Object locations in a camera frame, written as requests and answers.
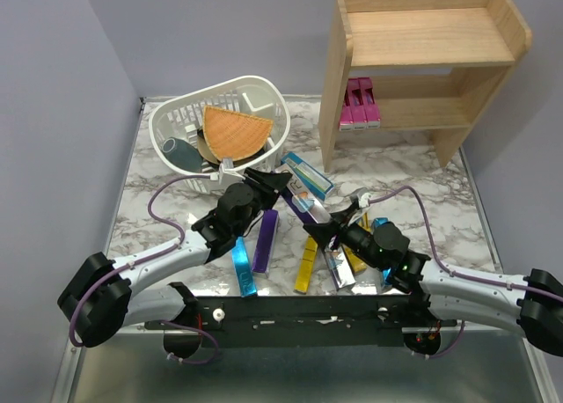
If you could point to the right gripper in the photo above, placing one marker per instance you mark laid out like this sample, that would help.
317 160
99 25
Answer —
323 232

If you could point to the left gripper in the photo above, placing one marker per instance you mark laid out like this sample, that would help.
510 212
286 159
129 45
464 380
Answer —
272 183

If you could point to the purple toothpaste box with cloud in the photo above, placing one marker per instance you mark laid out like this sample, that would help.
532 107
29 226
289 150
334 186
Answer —
305 205

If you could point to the silver toothpaste box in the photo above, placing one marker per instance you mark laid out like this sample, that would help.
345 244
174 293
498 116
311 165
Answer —
339 268

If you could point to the blue green toothpaste box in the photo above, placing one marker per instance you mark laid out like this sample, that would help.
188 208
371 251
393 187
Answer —
316 181

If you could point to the pink toothpaste box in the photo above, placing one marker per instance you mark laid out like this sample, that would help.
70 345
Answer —
354 94
346 122
370 107

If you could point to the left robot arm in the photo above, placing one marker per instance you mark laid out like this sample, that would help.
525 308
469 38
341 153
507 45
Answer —
105 295

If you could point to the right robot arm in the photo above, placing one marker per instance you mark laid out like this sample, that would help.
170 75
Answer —
528 305

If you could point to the wooden two-tier shelf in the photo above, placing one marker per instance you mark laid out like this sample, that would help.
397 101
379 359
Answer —
438 64

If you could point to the yellow toothpaste box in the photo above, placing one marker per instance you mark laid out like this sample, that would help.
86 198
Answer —
364 221
303 278
356 264

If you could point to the dark teal cup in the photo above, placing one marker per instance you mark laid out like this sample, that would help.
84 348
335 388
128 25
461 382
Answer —
182 154

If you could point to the black base bar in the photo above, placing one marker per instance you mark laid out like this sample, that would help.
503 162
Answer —
307 321

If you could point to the white plastic basket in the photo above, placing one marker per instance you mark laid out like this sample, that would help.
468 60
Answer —
182 116

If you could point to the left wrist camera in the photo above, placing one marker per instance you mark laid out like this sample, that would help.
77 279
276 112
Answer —
226 174

